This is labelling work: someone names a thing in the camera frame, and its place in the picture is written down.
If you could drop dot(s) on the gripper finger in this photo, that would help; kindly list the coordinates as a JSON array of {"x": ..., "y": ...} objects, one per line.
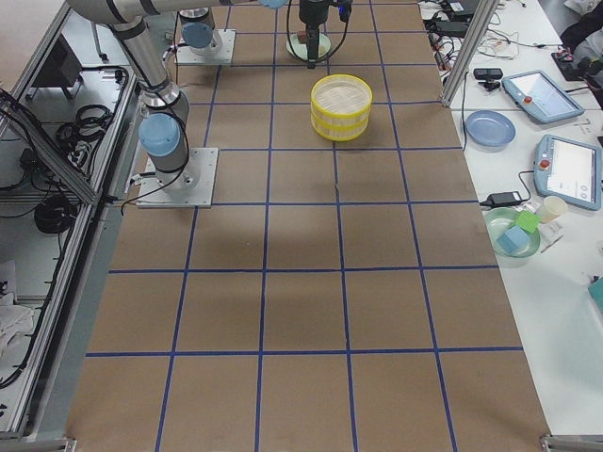
[{"x": 312, "y": 45}]

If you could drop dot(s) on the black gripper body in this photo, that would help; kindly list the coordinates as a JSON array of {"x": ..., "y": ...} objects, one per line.
[{"x": 311, "y": 11}]

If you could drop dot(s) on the yellow steamer layer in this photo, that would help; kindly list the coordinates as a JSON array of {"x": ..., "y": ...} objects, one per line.
[
  {"x": 335, "y": 115},
  {"x": 338, "y": 133}
]

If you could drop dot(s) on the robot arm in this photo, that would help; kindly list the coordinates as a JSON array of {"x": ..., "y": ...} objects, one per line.
[
  {"x": 163, "y": 133},
  {"x": 190, "y": 24}
]

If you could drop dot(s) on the white steamer cloth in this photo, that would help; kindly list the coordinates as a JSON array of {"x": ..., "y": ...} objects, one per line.
[{"x": 341, "y": 96}]

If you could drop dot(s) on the brown steamed bun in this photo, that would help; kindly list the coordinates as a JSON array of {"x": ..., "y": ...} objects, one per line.
[{"x": 301, "y": 37}]

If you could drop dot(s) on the pale green plate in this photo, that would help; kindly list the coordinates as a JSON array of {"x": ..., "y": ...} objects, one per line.
[{"x": 299, "y": 49}]

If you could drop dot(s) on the black webcam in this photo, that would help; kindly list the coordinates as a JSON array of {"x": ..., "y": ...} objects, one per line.
[{"x": 488, "y": 78}]

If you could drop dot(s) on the blue plate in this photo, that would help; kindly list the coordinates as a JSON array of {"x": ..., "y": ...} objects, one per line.
[{"x": 490, "y": 129}]

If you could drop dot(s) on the upper teach pendant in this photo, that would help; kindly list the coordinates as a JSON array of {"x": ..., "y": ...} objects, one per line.
[{"x": 540, "y": 97}]

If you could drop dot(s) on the teach pendant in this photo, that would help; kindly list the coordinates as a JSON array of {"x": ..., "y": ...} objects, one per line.
[
  {"x": 569, "y": 169},
  {"x": 540, "y": 97}
]

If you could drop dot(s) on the black power adapter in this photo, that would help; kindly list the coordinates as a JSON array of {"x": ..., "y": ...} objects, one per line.
[{"x": 502, "y": 199}]

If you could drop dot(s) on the green glass bowl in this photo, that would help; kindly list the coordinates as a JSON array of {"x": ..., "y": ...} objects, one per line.
[{"x": 498, "y": 221}]

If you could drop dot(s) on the green foam cube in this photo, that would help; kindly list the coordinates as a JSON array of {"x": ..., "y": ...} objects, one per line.
[{"x": 527, "y": 221}]

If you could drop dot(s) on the lower teach pendant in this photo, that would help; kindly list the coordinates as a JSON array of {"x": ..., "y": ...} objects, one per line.
[{"x": 569, "y": 169}]

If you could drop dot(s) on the blue foam cube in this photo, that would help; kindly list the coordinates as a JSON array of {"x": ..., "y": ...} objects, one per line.
[{"x": 513, "y": 240}]

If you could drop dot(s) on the paper cup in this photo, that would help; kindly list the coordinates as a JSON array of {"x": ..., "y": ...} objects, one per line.
[{"x": 551, "y": 208}]

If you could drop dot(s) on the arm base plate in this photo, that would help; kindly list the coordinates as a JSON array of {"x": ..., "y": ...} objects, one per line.
[
  {"x": 194, "y": 187},
  {"x": 221, "y": 49}
]

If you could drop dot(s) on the aluminium frame post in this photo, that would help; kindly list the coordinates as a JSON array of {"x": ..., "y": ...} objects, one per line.
[{"x": 477, "y": 28}]

